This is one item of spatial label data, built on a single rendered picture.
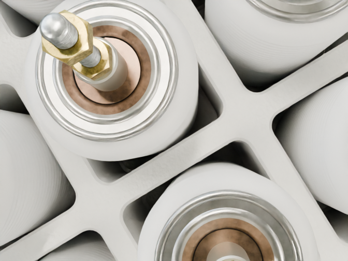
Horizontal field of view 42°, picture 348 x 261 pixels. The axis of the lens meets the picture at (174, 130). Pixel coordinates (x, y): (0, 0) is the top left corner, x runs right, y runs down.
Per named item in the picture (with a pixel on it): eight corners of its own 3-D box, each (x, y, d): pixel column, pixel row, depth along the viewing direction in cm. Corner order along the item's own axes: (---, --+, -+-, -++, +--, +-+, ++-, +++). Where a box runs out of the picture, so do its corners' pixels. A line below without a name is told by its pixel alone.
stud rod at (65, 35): (115, 61, 23) (73, 19, 15) (105, 79, 23) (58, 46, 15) (97, 52, 23) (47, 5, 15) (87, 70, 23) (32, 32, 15)
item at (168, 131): (217, 81, 42) (231, 32, 24) (167, 173, 42) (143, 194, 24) (126, 33, 42) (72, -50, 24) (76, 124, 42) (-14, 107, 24)
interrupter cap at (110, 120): (204, 42, 24) (204, 39, 23) (136, 168, 24) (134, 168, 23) (81, -23, 25) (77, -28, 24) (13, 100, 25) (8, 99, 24)
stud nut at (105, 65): (121, 53, 21) (118, 49, 20) (103, 86, 21) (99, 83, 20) (84, 33, 21) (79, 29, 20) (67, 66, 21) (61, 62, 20)
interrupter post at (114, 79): (138, 62, 24) (129, 48, 21) (117, 101, 24) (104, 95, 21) (99, 41, 24) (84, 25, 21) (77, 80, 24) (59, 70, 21)
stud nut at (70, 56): (104, 33, 17) (99, 27, 16) (82, 72, 17) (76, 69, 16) (59, 9, 17) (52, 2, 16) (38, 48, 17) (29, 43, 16)
